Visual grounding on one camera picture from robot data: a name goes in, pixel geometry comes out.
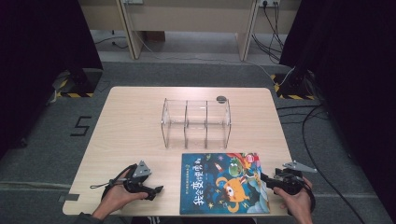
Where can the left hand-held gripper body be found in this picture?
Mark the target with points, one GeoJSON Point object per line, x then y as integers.
{"type": "Point", "coordinates": [138, 182]}

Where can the person's right hand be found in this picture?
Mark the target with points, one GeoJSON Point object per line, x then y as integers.
{"type": "Point", "coordinates": [299, 205]}

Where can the white wall socket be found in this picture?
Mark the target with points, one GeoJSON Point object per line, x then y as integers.
{"type": "Point", "coordinates": [269, 2]}

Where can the grey tape strip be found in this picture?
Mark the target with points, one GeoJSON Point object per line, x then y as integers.
{"type": "Point", "coordinates": [69, 197]}

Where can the colourful children's picture book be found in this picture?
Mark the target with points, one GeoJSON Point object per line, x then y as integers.
{"type": "Point", "coordinates": [224, 183]}

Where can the small black round disc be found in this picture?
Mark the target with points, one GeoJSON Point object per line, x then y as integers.
{"type": "Point", "coordinates": [221, 99]}

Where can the clear acrylic book rack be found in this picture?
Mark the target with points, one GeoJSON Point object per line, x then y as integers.
{"type": "Point", "coordinates": [196, 124]}

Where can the beige wooden desk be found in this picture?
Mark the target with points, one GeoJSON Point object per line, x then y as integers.
{"type": "Point", "coordinates": [190, 15]}

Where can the white power strip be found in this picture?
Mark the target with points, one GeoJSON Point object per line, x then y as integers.
{"type": "Point", "coordinates": [133, 1]}

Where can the black curtain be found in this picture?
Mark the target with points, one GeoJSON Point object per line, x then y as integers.
{"type": "Point", "coordinates": [37, 62]}
{"type": "Point", "coordinates": [351, 77]}

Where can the person's left hand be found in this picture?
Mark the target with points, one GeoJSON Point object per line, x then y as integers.
{"type": "Point", "coordinates": [116, 199]}

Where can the stand base with hazard tape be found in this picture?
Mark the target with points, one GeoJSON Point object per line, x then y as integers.
{"type": "Point", "coordinates": [77, 84]}
{"type": "Point", "coordinates": [292, 87]}

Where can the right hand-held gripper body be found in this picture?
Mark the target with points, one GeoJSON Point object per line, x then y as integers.
{"type": "Point", "coordinates": [291, 182]}

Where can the person's dark striped trousers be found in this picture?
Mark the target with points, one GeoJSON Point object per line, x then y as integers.
{"type": "Point", "coordinates": [155, 220]}

